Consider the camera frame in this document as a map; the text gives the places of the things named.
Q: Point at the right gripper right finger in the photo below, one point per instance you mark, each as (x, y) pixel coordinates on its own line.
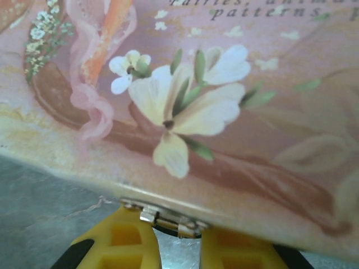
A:
(238, 252)

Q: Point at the pink floral tin box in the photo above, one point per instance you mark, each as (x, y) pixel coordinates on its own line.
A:
(196, 112)

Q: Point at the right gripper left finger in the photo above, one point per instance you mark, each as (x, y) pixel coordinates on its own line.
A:
(126, 232)

